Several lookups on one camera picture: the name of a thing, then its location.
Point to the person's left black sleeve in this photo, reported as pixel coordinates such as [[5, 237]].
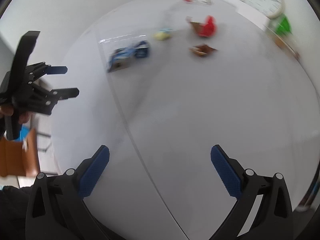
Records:
[[14, 203]]

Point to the red white small box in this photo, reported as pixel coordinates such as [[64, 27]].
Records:
[[205, 2]]

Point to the person's left hand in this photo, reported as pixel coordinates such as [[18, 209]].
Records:
[[8, 110]]

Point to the blue white carton wrapper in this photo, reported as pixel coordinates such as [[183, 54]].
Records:
[[122, 57]]

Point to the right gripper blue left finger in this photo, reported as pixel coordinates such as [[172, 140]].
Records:
[[56, 207]]

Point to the white folded card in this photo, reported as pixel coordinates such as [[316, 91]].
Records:
[[251, 14]]

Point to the brown chocolate wrapper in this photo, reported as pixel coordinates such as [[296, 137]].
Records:
[[202, 50]]

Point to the red torn cardboard piece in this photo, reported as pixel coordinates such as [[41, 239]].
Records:
[[206, 29]]

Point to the orange leather chair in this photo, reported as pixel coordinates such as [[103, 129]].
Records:
[[20, 158]]

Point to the green plastic bag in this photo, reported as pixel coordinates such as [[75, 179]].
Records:
[[283, 26]]

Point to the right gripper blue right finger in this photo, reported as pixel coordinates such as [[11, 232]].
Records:
[[274, 219]]

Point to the yellow blue paper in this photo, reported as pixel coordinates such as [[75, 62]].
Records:
[[163, 34]]

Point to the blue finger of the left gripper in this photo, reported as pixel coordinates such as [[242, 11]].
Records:
[[40, 69], [51, 97]]

